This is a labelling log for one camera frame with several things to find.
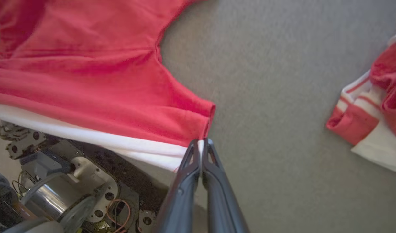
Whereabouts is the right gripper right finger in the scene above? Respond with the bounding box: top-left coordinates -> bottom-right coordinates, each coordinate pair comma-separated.
201,138 -> 251,233

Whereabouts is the large grey sofa seat cushion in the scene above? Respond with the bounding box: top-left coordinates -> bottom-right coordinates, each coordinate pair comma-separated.
119,0 -> 396,233

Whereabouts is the thin orange wire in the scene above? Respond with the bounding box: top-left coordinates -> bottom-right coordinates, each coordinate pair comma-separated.
106,199 -> 132,233

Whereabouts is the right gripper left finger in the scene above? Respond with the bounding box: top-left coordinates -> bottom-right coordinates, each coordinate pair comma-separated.
155,139 -> 202,233

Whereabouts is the robot waist mechanism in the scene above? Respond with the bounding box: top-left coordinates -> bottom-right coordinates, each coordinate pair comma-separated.
0,120 -> 174,233

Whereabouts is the red basketball jersey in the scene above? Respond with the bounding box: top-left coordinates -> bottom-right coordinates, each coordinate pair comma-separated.
325,19 -> 396,176

